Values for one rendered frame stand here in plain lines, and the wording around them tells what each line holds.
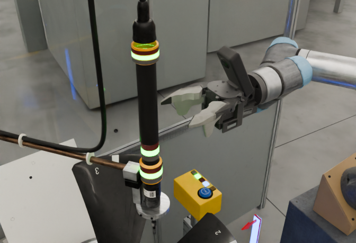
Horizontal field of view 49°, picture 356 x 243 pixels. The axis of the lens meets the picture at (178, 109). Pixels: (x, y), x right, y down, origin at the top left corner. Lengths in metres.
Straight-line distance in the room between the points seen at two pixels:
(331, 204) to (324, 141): 2.17
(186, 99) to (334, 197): 0.78
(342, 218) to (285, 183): 1.66
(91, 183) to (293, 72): 0.55
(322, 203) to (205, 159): 0.80
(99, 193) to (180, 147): 0.96
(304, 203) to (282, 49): 0.68
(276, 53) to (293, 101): 3.01
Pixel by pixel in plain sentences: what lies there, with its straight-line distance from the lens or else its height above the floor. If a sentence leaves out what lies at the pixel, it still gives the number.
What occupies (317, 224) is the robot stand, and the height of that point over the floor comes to 1.00.
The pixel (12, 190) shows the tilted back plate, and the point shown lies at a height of 1.31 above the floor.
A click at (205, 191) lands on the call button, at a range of 1.39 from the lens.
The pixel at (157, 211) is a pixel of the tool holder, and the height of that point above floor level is 1.47.
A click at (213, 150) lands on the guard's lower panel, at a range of 2.09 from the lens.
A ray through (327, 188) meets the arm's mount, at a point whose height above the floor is 1.13.
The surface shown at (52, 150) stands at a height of 1.55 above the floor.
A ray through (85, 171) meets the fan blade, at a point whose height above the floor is 1.41.
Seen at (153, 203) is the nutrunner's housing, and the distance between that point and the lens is 0.81.
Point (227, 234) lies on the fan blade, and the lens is 1.16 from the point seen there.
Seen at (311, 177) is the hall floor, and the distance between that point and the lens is 3.19.
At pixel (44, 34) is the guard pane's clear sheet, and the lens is 1.34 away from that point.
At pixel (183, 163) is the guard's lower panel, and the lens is 1.98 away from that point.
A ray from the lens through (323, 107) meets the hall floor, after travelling 4.04.
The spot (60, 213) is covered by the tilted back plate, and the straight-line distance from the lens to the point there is 1.18.
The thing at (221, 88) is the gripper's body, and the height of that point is 1.67.
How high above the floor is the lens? 2.07
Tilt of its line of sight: 33 degrees down
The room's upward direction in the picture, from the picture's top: straight up
